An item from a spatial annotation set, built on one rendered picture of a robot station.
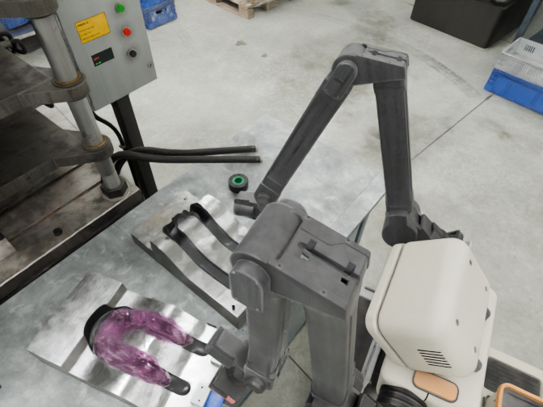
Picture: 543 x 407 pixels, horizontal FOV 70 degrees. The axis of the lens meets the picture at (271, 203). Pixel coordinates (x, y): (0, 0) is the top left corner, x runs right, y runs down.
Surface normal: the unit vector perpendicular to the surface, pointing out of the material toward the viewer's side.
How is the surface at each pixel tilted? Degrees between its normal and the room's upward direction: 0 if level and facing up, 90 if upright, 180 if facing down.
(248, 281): 90
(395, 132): 80
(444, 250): 35
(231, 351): 22
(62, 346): 0
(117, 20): 90
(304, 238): 13
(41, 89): 0
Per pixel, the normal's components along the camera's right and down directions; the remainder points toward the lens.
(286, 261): 0.22, -0.55
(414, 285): -0.58, -0.73
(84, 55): 0.77, 0.49
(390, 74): -0.35, 0.60
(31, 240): 0.02, -0.65
